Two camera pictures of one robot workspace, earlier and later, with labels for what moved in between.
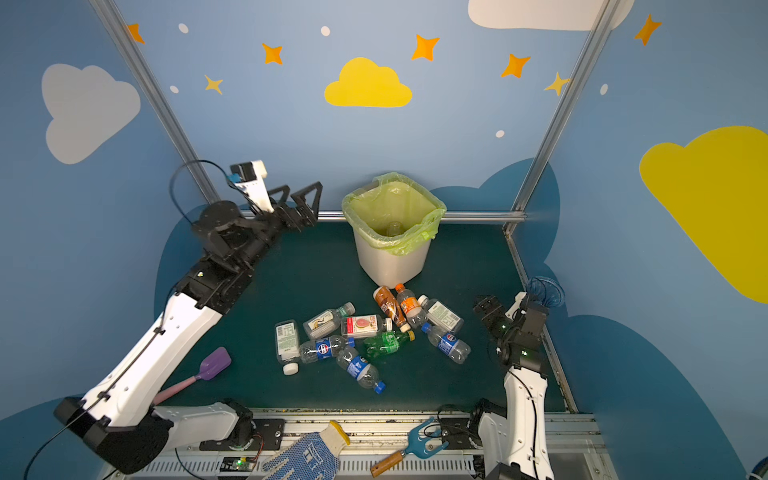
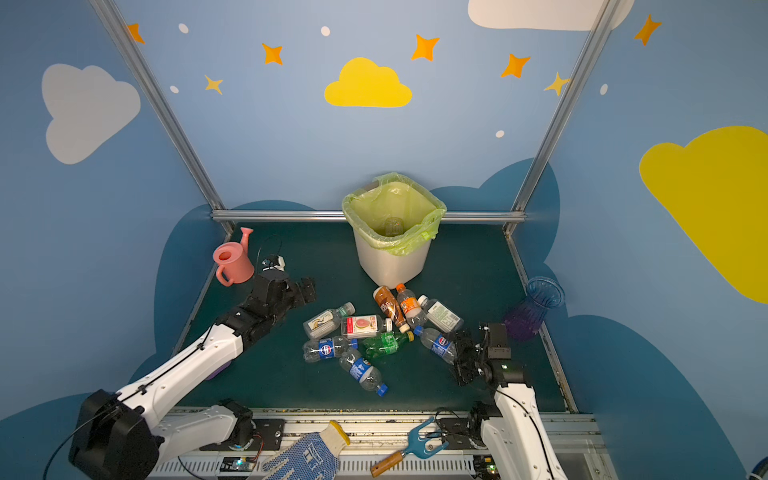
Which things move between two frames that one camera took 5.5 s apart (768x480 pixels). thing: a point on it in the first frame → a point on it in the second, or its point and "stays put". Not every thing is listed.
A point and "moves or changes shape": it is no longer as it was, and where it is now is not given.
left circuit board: [242, 464] stays put
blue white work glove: [309, 457] stays put
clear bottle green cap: [328, 321] stays put
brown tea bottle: [390, 305] stays put
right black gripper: [491, 309] → [471, 358]
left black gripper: [285, 215] → [293, 291]
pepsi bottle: [447, 344] moves or changes shape
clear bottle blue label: [395, 228] stays put
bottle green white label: [441, 314] stays put
